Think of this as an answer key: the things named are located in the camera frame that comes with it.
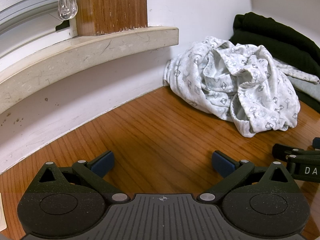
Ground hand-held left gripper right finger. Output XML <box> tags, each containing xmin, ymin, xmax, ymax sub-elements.
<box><xmin>197</xmin><ymin>151</ymin><xmax>290</xmax><ymax>203</ymax></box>

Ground white patterned pajama garment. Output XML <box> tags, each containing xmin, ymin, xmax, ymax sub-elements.
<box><xmin>162</xmin><ymin>35</ymin><xmax>301</xmax><ymax>138</ymax></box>

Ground wooden window frame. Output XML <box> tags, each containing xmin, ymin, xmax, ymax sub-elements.
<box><xmin>76</xmin><ymin>0</ymin><xmax>148</xmax><ymax>36</ymax></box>

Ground folded white patterned garment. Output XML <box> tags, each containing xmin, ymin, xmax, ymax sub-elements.
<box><xmin>272</xmin><ymin>57</ymin><xmax>320</xmax><ymax>84</ymax></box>

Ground beige stone window sill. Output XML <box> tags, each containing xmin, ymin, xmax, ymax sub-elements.
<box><xmin>0</xmin><ymin>26</ymin><xmax>180</xmax><ymax>114</ymax></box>

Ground grey window blind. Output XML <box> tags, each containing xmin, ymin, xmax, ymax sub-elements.
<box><xmin>0</xmin><ymin>0</ymin><xmax>77</xmax><ymax>38</ymax></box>

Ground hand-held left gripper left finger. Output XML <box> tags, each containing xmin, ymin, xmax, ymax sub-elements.
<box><xmin>37</xmin><ymin>151</ymin><xmax>130</xmax><ymax>203</ymax></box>

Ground clear plastic cord pull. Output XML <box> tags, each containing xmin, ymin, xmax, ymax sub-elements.
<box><xmin>55</xmin><ymin>0</ymin><xmax>78</xmax><ymax>20</ymax></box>

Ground grey folded garment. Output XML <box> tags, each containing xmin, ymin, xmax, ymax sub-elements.
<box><xmin>287</xmin><ymin>76</ymin><xmax>320</xmax><ymax>97</ymax></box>

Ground stack of dark folded clothes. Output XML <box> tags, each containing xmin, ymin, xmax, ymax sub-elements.
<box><xmin>229</xmin><ymin>12</ymin><xmax>320</xmax><ymax>78</ymax></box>

